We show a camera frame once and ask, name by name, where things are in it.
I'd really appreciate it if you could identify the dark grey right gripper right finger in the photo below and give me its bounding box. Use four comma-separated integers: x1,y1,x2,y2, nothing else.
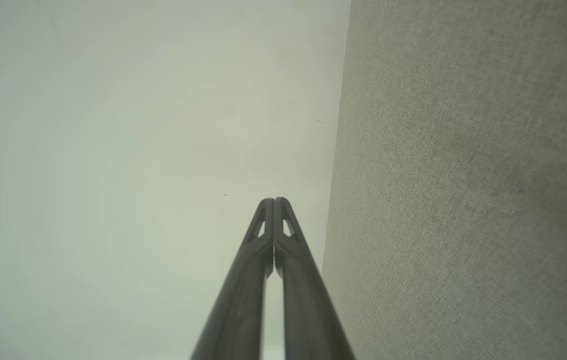
273,196,357,360

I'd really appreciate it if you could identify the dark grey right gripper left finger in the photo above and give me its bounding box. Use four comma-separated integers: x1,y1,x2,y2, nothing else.
190,197,275,360

